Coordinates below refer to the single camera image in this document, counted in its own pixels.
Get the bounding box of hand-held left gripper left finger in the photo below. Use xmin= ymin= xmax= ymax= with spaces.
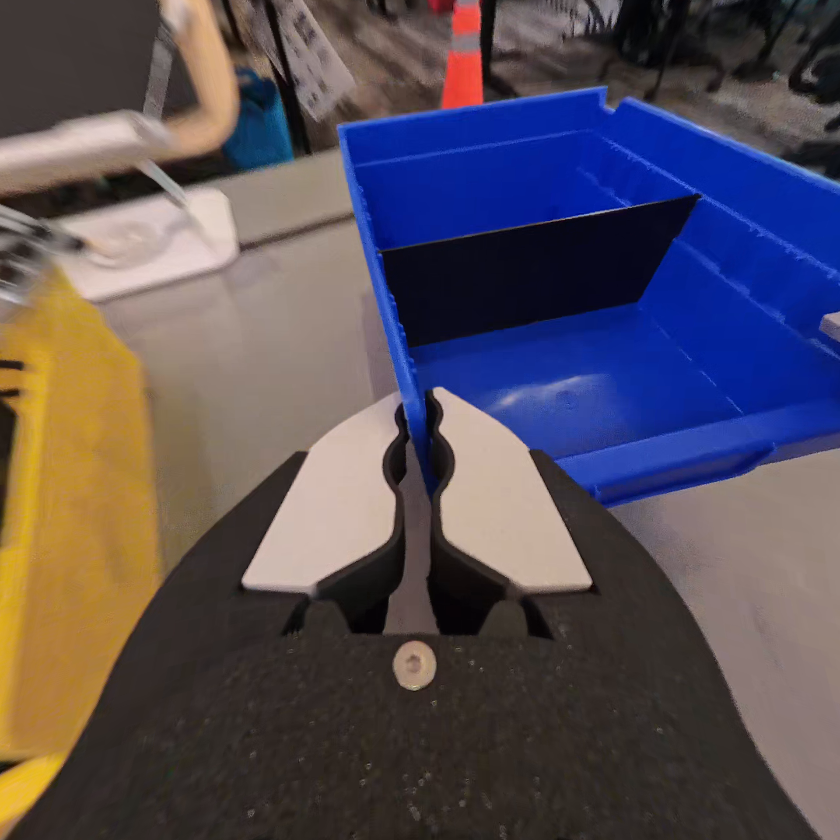
xmin=241 ymin=394 xmax=406 ymax=634

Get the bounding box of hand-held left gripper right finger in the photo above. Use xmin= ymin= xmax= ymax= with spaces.
xmin=425 ymin=387 xmax=595 ymax=636

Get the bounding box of blue plastic bin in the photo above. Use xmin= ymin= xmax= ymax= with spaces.
xmin=338 ymin=85 xmax=840 ymax=509

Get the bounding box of yellow plastic bin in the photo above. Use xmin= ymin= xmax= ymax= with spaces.
xmin=0 ymin=266 xmax=164 ymax=811

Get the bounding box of grey desk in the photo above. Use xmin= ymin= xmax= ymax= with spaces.
xmin=0 ymin=147 xmax=840 ymax=840

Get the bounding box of black bin divider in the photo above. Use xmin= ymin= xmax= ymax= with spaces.
xmin=379 ymin=195 xmax=702 ymax=349

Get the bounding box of white panel base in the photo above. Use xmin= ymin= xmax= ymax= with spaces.
xmin=56 ymin=187 xmax=240 ymax=304

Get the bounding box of blue bag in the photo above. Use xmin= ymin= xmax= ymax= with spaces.
xmin=223 ymin=67 xmax=295 ymax=173

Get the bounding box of white paper sign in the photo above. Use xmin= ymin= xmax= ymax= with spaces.
xmin=259 ymin=0 xmax=357 ymax=123

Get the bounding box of orange traffic cone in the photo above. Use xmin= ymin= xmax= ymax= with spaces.
xmin=441 ymin=0 xmax=487 ymax=110

